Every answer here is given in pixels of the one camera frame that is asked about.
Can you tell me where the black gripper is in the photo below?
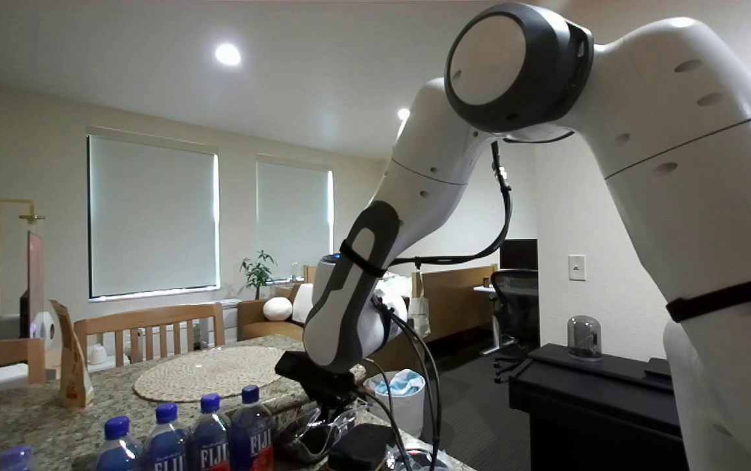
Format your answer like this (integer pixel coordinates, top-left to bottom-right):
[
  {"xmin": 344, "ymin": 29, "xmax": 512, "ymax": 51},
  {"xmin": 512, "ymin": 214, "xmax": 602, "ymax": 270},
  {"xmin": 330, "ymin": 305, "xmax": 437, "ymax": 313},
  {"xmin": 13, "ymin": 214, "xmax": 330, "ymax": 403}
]
[{"xmin": 271, "ymin": 347, "xmax": 369, "ymax": 456}]

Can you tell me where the clear zip plastic bag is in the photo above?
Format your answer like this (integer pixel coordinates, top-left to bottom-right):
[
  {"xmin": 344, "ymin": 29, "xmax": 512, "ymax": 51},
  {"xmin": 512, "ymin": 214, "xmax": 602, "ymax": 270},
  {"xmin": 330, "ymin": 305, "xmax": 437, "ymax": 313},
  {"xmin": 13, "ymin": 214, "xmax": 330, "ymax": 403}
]
[{"xmin": 278, "ymin": 407, "xmax": 369, "ymax": 466}]

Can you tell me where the brown paper bag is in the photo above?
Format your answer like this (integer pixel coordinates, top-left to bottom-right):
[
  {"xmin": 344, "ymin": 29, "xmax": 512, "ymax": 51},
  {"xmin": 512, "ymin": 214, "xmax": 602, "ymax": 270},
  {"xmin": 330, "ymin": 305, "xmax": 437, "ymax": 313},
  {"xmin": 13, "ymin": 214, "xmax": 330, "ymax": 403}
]
[{"xmin": 47, "ymin": 299, "xmax": 97, "ymax": 414}]

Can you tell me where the black zip case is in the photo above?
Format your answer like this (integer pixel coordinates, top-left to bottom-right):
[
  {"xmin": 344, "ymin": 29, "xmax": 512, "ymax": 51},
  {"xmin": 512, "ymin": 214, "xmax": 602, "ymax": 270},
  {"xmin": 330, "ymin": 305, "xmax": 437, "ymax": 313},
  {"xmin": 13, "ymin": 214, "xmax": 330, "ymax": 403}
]
[{"xmin": 327, "ymin": 423, "xmax": 397, "ymax": 471}]

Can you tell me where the Fiji water bottle blue cap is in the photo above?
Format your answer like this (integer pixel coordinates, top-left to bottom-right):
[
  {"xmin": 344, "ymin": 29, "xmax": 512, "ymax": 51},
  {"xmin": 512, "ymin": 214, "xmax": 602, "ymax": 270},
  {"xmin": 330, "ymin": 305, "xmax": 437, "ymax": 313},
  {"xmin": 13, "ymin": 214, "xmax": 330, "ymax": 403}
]
[
  {"xmin": 93, "ymin": 414, "xmax": 143, "ymax": 471},
  {"xmin": 0, "ymin": 441, "xmax": 34, "ymax": 471},
  {"xmin": 226, "ymin": 382, "xmax": 278, "ymax": 471},
  {"xmin": 189, "ymin": 393, "xmax": 234, "ymax": 471},
  {"xmin": 138, "ymin": 401, "xmax": 191, "ymax": 471}
]

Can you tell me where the white round vase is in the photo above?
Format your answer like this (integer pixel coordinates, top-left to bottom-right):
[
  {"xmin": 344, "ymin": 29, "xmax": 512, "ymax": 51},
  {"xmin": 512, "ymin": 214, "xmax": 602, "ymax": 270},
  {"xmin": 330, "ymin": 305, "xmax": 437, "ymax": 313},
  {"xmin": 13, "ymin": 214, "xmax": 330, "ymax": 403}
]
[{"xmin": 259, "ymin": 295, "xmax": 296, "ymax": 325}]

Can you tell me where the round woven placemat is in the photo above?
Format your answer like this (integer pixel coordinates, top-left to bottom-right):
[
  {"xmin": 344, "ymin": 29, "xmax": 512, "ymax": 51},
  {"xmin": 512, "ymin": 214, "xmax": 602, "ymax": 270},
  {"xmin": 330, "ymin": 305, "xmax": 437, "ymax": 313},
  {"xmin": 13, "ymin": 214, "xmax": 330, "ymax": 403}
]
[{"xmin": 130, "ymin": 344, "xmax": 293, "ymax": 403}]

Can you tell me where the green potted plant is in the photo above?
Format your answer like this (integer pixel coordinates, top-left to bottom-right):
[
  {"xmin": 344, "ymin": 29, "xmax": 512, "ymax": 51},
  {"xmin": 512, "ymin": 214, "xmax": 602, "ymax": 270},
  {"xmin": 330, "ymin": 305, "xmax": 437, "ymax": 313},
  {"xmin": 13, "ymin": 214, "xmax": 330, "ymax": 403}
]
[{"xmin": 240, "ymin": 248, "xmax": 280, "ymax": 304}]

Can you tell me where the wooden desk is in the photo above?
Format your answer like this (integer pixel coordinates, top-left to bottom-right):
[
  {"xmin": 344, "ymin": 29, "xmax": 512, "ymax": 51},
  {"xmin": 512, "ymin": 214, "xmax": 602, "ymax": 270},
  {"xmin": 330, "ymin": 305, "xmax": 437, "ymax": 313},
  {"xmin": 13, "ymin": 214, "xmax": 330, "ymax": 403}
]
[{"xmin": 416, "ymin": 261, "xmax": 499, "ymax": 344}]

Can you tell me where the small window roller blind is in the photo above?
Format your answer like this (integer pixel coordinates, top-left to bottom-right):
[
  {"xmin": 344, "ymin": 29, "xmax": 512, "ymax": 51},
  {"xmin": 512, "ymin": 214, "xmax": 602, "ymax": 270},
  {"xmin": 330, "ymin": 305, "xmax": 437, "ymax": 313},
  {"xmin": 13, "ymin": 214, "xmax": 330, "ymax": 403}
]
[{"xmin": 254, "ymin": 156, "xmax": 336, "ymax": 283}]

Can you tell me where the black office chair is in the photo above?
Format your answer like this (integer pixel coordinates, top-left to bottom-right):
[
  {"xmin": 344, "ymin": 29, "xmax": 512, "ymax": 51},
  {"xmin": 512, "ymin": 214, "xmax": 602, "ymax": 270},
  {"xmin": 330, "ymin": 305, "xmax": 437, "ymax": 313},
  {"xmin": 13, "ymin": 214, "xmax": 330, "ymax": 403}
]
[{"xmin": 486, "ymin": 267, "xmax": 540, "ymax": 350}]

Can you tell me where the black computer monitor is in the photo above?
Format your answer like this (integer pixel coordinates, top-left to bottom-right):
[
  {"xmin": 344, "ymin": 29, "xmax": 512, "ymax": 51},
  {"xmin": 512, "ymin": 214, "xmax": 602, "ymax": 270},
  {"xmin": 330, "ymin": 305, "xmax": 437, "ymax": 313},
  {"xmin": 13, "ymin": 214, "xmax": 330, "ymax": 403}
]
[{"xmin": 497, "ymin": 236, "xmax": 540, "ymax": 272}]

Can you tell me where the black low cabinet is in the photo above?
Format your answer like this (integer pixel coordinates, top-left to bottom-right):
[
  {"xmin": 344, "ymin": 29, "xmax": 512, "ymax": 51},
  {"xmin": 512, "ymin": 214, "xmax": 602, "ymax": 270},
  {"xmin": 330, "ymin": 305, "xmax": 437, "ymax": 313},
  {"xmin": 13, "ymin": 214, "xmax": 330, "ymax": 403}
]
[{"xmin": 505, "ymin": 340, "xmax": 691, "ymax": 471}]

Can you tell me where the glass jar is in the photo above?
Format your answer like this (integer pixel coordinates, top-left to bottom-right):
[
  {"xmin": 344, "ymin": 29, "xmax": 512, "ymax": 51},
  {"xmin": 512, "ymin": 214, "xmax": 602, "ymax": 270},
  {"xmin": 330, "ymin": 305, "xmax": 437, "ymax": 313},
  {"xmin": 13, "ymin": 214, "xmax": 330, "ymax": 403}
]
[{"xmin": 564, "ymin": 313, "xmax": 605, "ymax": 360}]

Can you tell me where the large window roller blind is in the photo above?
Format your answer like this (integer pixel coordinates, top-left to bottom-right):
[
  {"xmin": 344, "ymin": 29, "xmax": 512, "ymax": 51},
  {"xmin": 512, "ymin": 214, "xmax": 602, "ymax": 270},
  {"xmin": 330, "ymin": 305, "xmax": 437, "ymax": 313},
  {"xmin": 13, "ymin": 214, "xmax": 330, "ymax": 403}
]
[{"xmin": 84, "ymin": 131, "xmax": 221, "ymax": 301}]

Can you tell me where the round ceiling light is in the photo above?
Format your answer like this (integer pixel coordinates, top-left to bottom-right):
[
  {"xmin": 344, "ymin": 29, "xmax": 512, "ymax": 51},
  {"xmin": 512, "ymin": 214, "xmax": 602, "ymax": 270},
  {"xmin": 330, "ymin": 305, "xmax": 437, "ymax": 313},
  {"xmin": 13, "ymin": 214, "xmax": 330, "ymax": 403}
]
[{"xmin": 211, "ymin": 40, "xmax": 246, "ymax": 71}]

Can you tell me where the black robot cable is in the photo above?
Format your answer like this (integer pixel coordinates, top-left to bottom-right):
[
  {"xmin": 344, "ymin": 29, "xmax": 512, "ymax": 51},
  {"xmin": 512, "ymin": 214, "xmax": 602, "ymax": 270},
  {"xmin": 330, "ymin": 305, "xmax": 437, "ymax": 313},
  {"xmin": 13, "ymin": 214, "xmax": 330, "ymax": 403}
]
[{"xmin": 372, "ymin": 138, "xmax": 514, "ymax": 471}]

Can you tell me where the white wall light switch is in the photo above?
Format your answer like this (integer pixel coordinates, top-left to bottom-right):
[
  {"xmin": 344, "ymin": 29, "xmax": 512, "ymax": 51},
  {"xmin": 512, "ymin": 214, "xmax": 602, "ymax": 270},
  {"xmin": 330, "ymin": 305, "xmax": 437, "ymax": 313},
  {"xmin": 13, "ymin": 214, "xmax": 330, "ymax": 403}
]
[{"xmin": 564, "ymin": 252, "xmax": 588, "ymax": 283}]

